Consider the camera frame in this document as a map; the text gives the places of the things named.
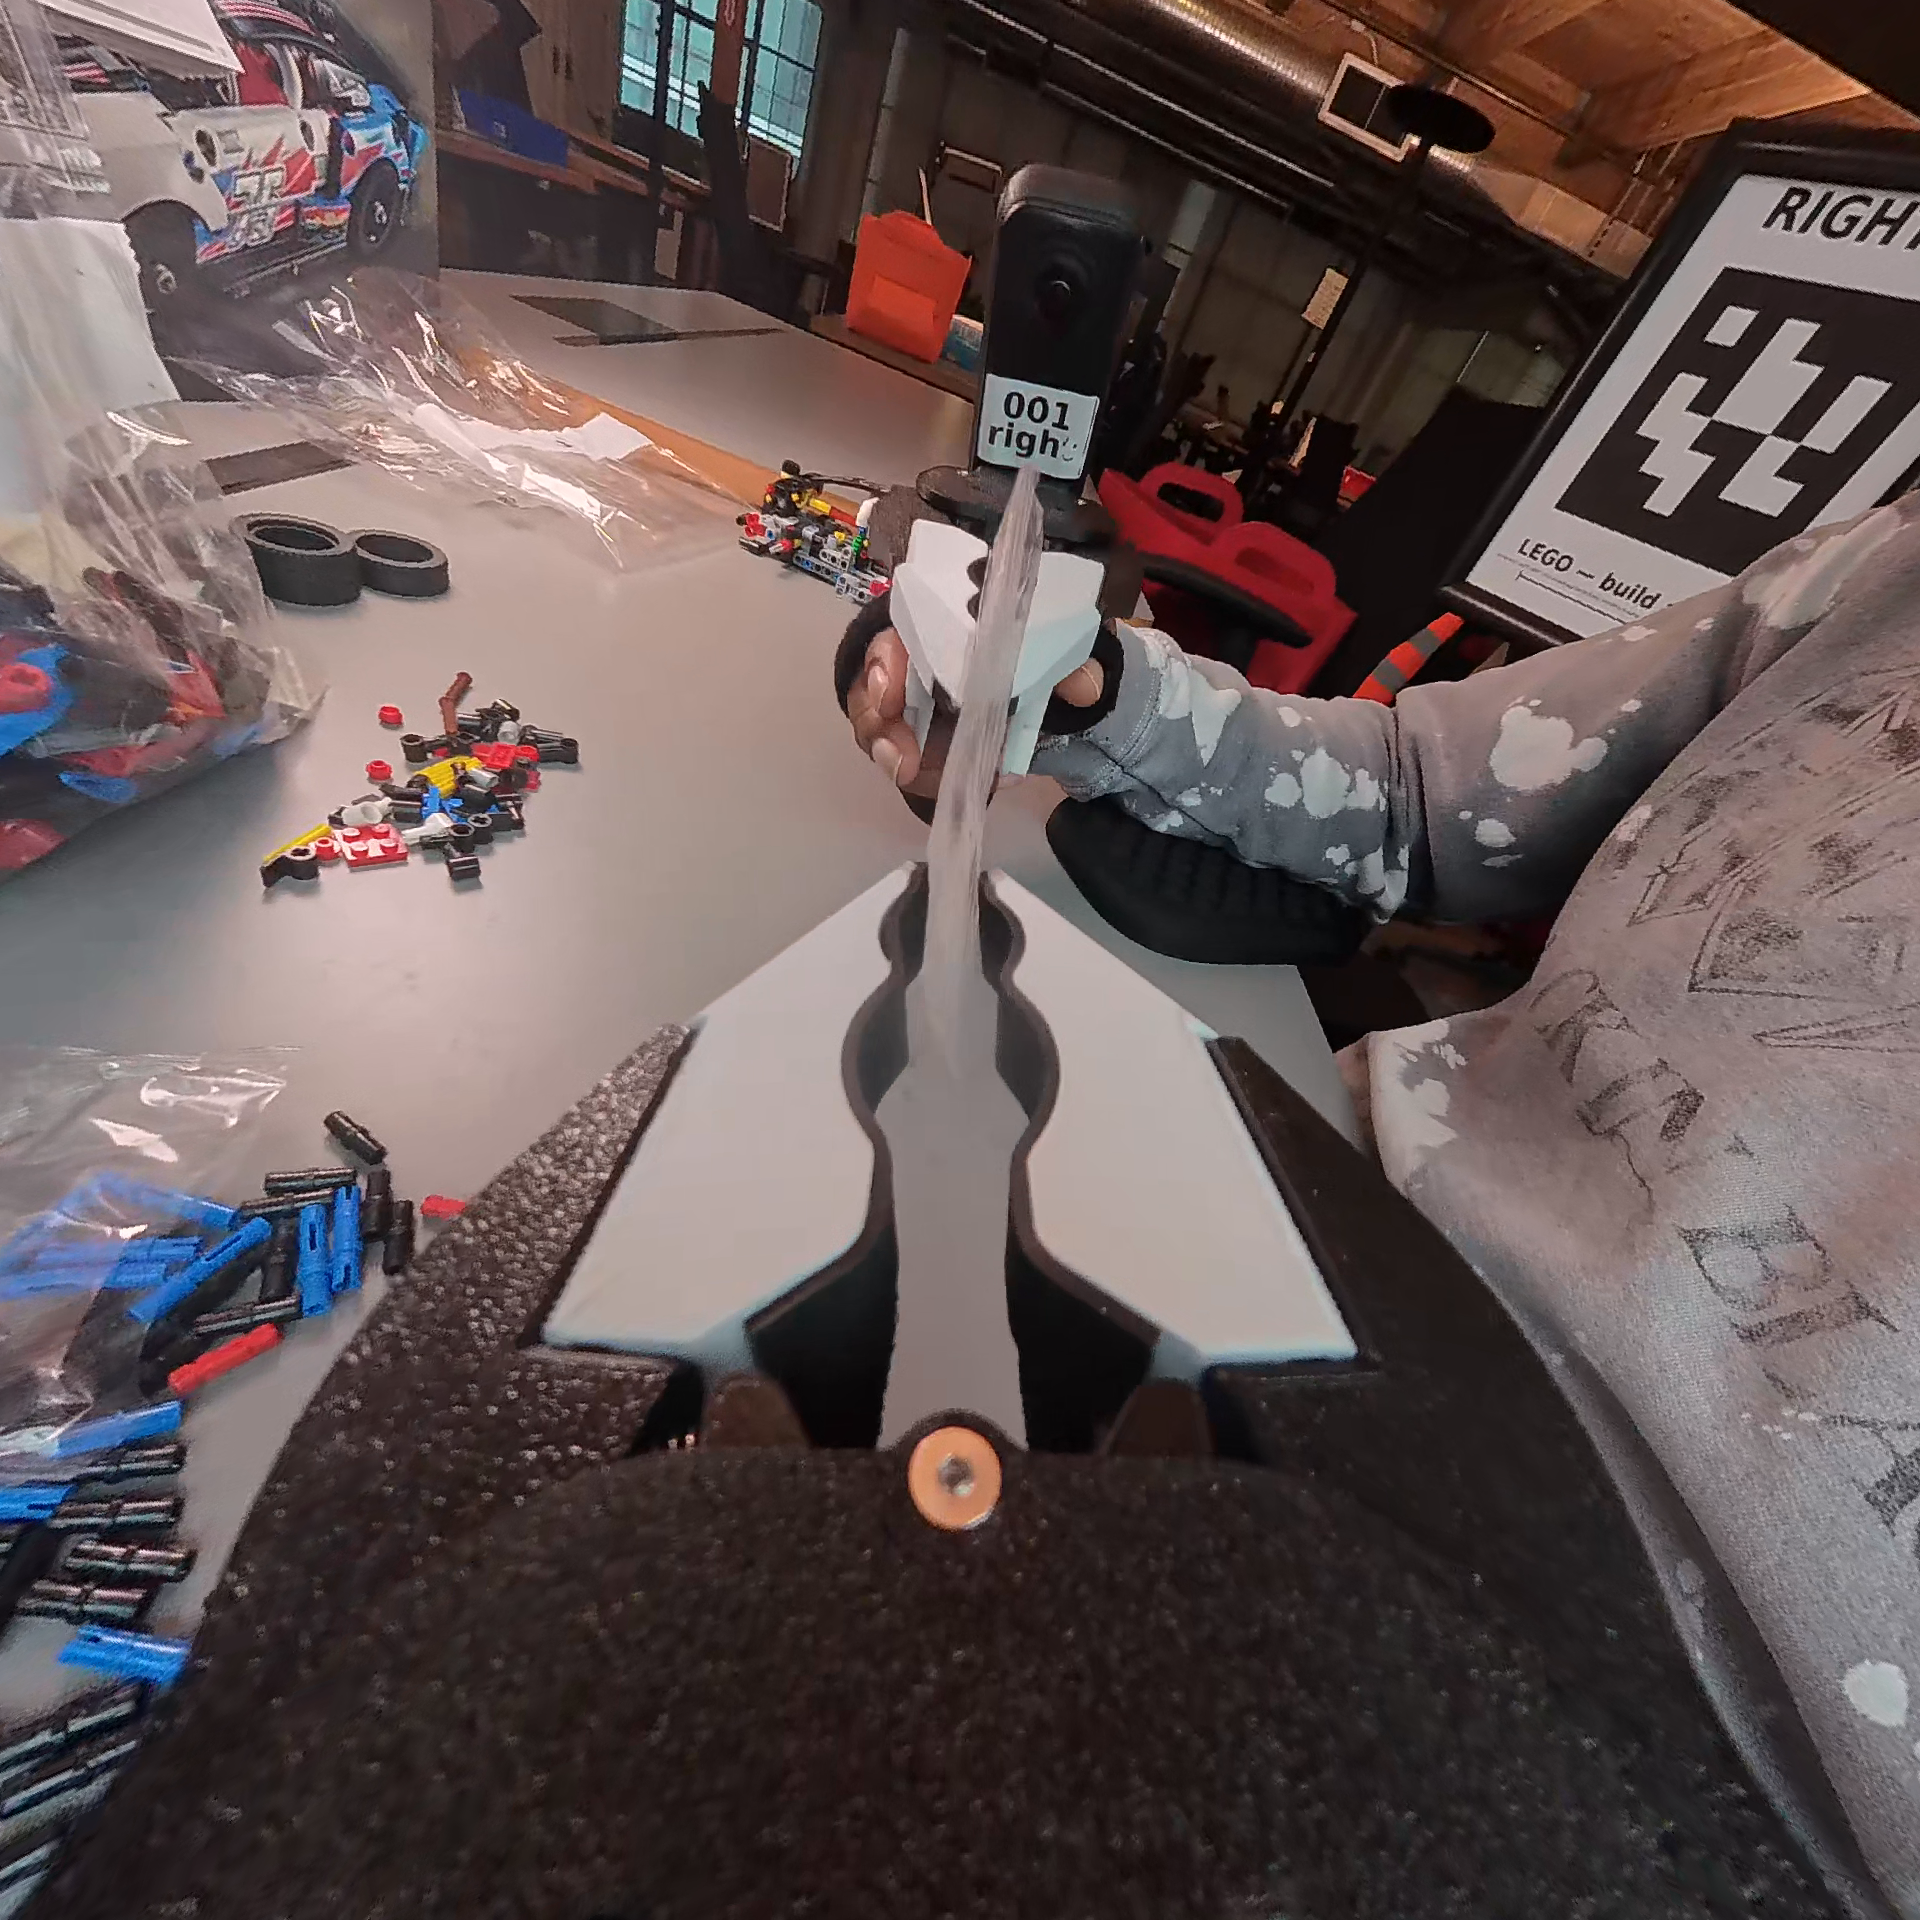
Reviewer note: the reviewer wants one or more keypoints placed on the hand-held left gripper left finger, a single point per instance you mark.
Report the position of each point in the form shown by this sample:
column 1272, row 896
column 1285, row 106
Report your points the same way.
column 720, row 1184

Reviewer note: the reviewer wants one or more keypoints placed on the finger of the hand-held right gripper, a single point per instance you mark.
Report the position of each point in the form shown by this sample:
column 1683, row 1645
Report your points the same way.
column 938, row 599
column 1058, row 644

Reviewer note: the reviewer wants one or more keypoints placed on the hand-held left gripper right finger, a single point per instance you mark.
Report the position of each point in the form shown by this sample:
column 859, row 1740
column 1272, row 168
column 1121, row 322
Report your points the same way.
column 1170, row 1184

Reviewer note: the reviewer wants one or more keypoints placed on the clear plastic strip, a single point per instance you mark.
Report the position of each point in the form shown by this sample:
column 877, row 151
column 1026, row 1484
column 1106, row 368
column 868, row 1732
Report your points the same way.
column 973, row 751

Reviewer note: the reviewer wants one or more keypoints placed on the clear plastic bag of bricks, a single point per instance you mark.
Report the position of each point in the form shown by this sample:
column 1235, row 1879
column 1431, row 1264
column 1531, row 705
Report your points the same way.
column 120, row 705

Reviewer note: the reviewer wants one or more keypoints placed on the person's right hand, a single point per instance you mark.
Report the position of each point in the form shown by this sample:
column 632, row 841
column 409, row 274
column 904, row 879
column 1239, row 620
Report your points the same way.
column 891, row 735

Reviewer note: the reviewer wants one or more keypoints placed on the partly built brick model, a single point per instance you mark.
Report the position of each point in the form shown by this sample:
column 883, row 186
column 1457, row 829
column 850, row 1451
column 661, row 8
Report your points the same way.
column 809, row 532

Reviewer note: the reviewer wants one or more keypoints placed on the orange plastic bin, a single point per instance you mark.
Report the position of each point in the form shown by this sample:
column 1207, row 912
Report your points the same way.
column 907, row 284

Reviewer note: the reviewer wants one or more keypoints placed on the red plastic chair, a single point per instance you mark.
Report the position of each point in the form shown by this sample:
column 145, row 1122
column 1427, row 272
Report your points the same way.
column 1244, row 570

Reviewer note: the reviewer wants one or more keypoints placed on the black armrest pad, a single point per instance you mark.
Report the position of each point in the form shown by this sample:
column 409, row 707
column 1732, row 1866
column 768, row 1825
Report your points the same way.
column 1201, row 900

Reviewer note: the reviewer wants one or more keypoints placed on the orange grey traffic cone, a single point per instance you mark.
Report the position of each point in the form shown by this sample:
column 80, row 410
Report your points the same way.
column 1410, row 661

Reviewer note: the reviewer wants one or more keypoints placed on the pile of blue black pins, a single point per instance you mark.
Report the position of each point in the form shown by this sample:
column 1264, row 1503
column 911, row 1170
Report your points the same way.
column 315, row 1244

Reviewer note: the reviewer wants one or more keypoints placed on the empty clear plastic bag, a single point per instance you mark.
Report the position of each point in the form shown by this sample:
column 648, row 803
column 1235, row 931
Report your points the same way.
column 493, row 434

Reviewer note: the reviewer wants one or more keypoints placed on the pile of mixed coloured bricks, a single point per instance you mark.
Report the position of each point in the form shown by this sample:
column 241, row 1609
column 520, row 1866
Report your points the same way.
column 421, row 796

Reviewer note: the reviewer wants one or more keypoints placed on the black toy tyre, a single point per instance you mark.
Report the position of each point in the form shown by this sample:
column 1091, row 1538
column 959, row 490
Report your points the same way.
column 292, row 578
column 412, row 571

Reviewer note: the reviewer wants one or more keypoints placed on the person's patterned grey sweatshirt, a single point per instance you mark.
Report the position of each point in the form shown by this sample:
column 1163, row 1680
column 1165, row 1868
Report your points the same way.
column 1724, row 1200

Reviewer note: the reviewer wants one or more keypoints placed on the small clear plastic bag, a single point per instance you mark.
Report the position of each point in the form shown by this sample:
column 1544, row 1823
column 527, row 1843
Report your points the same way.
column 89, row 1108

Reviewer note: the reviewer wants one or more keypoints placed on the framed black white marker sign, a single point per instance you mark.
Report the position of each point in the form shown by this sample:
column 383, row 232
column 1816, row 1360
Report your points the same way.
column 1724, row 389

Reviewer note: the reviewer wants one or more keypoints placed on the toy car picture box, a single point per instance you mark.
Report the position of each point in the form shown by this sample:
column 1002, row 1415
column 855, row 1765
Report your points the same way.
column 300, row 149

